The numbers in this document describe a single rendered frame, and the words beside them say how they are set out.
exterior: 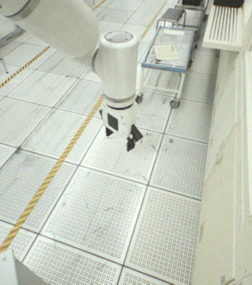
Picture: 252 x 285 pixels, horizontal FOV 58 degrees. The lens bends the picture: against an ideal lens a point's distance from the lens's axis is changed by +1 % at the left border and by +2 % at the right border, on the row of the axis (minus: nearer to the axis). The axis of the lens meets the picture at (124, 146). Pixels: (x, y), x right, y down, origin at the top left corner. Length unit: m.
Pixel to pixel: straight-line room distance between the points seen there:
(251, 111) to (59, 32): 0.99
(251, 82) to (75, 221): 1.38
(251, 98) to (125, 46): 0.90
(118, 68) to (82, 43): 0.13
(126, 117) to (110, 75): 0.12
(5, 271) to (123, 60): 0.70
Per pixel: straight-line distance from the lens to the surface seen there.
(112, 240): 1.61
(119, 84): 0.53
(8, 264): 0.87
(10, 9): 0.35
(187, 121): 2.36
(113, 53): 0.50
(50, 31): 0.38
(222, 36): 2.01
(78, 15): 0.39
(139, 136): 0.62
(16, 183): 1.99
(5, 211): 1.89
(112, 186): 1.79
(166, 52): 2.45
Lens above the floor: 1.53
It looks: 49 degrees down
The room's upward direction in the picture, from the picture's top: straight up
